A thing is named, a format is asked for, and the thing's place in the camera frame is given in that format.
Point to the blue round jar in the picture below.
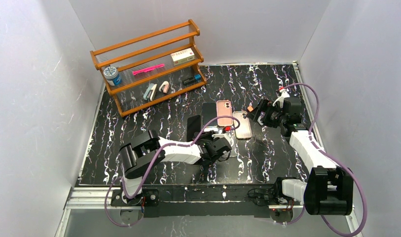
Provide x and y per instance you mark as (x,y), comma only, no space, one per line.
(112,75)

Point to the black smartphone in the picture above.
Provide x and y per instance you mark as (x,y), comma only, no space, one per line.
(193,127)
(209,112)

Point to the black blue marker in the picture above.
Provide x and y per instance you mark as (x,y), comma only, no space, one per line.
(192,80)

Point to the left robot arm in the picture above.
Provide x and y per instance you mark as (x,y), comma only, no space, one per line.
(147,150)

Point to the clear phone case with phone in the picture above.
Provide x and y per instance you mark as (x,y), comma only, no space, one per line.
(234,150)

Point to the pink highlighter pen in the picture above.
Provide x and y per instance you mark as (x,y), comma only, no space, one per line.
(148,69)

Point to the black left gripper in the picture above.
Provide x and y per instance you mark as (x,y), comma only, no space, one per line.
(220,143)

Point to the teal eraser block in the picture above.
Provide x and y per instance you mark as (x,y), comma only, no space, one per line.
(148,91)

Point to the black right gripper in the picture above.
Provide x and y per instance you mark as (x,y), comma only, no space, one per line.
(262,114)

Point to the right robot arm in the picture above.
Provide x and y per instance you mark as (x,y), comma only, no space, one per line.
(329,188)

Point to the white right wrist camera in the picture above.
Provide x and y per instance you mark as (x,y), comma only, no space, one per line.
(281,96)

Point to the orange wooden shelf rack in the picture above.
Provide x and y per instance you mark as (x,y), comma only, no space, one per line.
(145,51)

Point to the cream cased phone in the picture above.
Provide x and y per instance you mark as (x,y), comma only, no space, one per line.
(243,131)

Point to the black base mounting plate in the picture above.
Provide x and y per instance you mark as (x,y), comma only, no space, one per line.
(209,200)

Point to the pink tape dispenser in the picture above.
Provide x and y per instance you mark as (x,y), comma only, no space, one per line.
(164,87)

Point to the white medicine box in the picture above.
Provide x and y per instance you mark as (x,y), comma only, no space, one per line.
(182,56)

